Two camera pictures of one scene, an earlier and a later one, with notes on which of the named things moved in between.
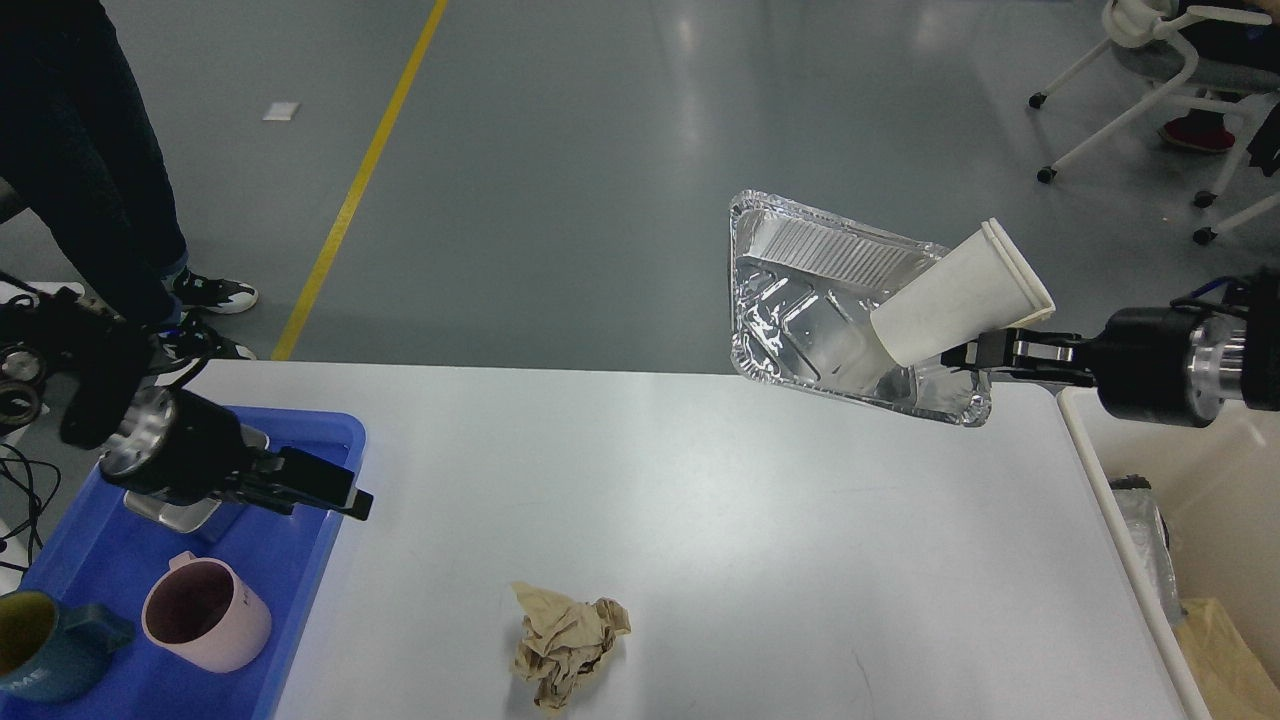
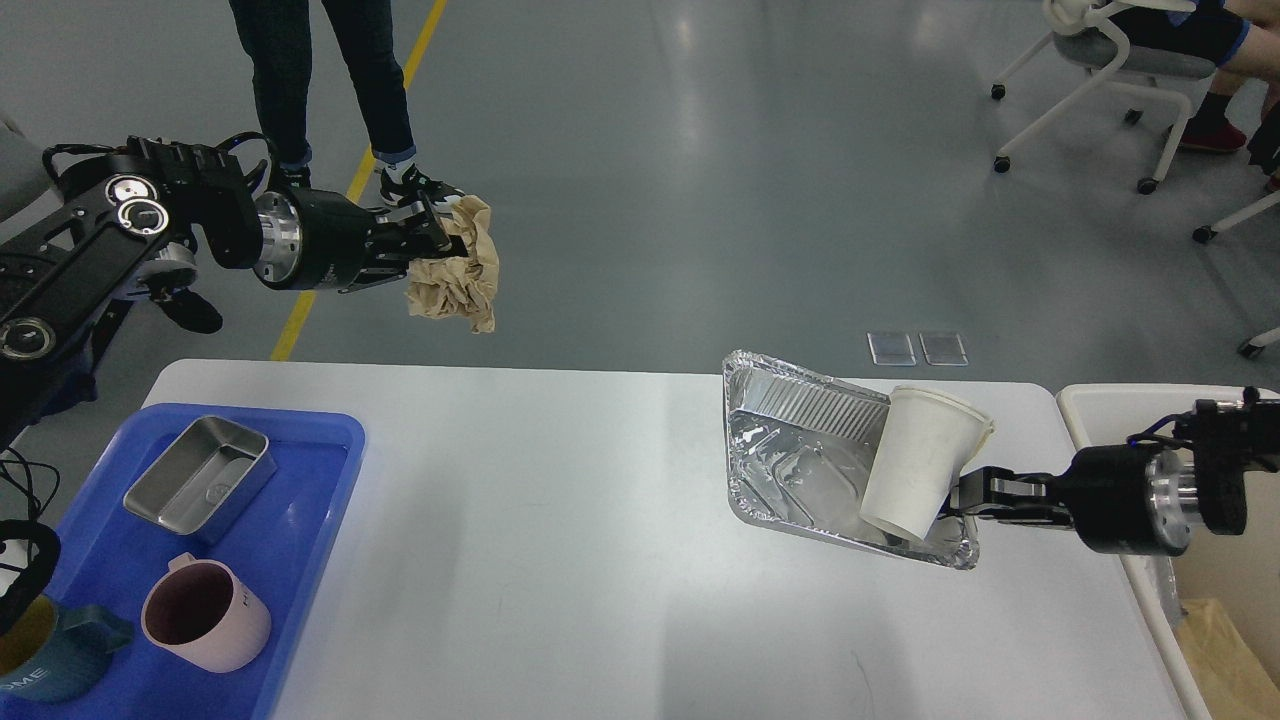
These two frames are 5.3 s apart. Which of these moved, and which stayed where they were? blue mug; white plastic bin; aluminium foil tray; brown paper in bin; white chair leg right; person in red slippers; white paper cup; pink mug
Moved: white paper cup; aluminium foil tray
Stayed: person in red slippers; pink mug; white chair leg right; brown paper in bin; white plastic bin; blue mug
